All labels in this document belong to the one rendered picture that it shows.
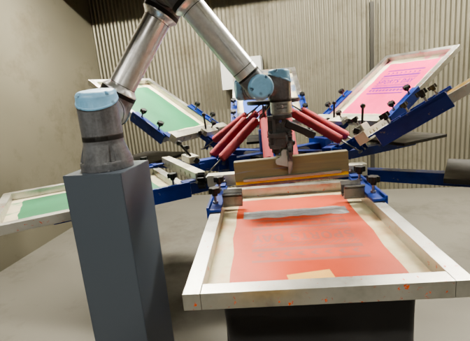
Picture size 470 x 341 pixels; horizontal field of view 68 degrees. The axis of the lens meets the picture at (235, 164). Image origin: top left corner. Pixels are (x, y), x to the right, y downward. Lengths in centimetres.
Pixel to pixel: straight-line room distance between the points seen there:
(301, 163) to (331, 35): 341
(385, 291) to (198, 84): 415
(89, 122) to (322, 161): 77
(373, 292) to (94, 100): 83
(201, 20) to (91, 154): 48
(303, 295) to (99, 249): 61
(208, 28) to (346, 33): 362
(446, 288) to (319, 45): 393
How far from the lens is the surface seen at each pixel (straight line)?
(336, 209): 126
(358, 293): 78
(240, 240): 106
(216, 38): 105
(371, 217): 121
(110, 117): 104
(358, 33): 459
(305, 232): 109
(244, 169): 125
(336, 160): 128
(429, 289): 82
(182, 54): 478
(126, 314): 118
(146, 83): 306
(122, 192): 100
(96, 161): 104
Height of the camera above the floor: 139
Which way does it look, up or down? 12 degrees down
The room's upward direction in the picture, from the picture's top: 5 degrees counter-clockwise
